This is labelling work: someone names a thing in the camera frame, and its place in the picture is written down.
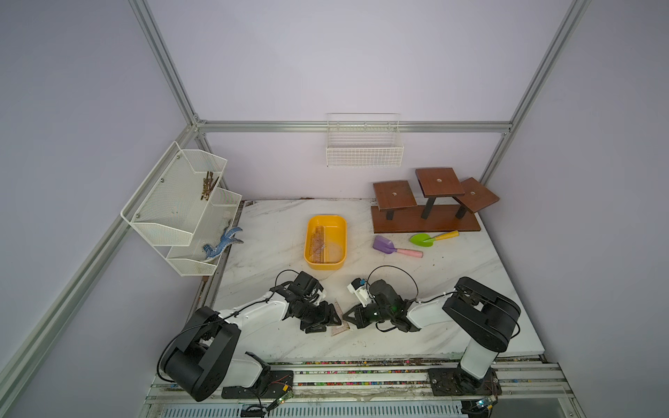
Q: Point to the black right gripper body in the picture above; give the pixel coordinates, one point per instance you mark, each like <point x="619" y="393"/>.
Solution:
<point x="373" y="312"/>

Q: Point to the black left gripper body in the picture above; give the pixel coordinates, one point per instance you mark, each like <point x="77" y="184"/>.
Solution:
<point x="314" y="316"/>

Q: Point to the pink triangle ruler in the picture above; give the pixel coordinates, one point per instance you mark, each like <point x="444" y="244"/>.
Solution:
<point x="343" y="326"/>

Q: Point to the pink stencil ruler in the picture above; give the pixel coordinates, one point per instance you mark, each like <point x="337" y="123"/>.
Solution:
<point x="318" y="246"/>

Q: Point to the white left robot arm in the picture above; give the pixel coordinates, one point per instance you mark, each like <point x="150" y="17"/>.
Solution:
<point x="204" y="356"/>

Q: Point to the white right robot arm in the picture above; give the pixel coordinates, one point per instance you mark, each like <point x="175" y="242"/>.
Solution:
<point x="490" y="319"/>

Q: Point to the yellow plastic storage box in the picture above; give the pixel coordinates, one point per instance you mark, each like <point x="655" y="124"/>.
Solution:
<point x="336" y="238"/>

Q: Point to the purple toy shovel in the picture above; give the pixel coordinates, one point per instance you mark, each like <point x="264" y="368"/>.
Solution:
<point x="386" y="246"/>

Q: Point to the green toy shovel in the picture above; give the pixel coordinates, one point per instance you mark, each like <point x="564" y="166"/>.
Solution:
<point x="427" y="240"/>

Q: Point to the brown wooden display stand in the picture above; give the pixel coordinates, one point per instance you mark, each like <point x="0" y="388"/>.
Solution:
<point x="451" y="204"/>

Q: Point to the white mesh lower shelf basket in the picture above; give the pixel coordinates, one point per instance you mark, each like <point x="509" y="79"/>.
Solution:
<point x="219" y="214"/>

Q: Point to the white mesh shelf basket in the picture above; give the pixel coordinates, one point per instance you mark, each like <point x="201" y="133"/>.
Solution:
<point x="219" y="214"/>
<point x="168" y="207"/>

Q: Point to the brown items in basket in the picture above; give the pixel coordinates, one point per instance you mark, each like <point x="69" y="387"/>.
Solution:
<point x="209" y="184"/>

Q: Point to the white mesh upper shelf basket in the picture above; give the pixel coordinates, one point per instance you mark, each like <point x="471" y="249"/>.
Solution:
<point x="168" y="207"/>

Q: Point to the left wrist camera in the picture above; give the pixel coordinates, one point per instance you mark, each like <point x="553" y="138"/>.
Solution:
<point x="306" y="287"/>

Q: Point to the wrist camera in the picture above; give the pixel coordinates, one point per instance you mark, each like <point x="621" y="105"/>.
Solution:
<point x="306" y="287"/>
<point x="358" y="287"/>

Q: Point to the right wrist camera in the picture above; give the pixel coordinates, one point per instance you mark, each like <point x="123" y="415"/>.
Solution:
<point x="358" y="287"/>

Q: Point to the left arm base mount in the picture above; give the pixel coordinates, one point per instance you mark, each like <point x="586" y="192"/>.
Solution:
<point x="250" y="377"/>

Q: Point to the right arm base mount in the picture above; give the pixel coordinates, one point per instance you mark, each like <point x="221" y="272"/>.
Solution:
<point x="462" y="381"/>

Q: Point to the aluminium rail base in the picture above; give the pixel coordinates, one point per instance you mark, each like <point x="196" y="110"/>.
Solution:
<point x="397" y="388"/>

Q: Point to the white wire wall basket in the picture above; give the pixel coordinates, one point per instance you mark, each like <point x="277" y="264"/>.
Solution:
<point x="364" y="140"/>

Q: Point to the aluminium frame post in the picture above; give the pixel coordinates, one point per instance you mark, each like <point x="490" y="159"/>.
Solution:
<point x="158" y="46"/>

